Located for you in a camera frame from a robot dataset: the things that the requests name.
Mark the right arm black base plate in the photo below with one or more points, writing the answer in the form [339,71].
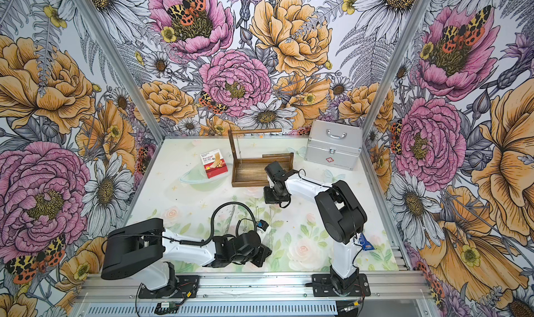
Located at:
[323,285]

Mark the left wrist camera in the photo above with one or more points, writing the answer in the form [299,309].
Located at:
[263,228]

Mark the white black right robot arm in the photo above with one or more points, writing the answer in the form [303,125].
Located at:
[343,218]

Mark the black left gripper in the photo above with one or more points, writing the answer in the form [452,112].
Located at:
[263,253]

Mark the small green circuit board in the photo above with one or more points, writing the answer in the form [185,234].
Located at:
[164,308]

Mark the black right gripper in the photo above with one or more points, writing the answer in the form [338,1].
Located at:
[269,199]

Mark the red white small box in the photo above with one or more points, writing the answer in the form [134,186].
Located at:
[214,164]

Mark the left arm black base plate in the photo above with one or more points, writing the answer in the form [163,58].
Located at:
[178,287]

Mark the aluminium front rail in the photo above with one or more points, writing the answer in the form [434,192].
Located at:
[263,294]

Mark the wooden jewelry display stand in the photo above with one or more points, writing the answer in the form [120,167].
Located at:
[250,172]

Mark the white blue tube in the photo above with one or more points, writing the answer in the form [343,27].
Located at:
[365,244]

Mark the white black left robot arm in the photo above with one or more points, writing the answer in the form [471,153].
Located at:
[146,251]

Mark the silver metal first-aid case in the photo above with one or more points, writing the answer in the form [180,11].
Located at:
[335,145]

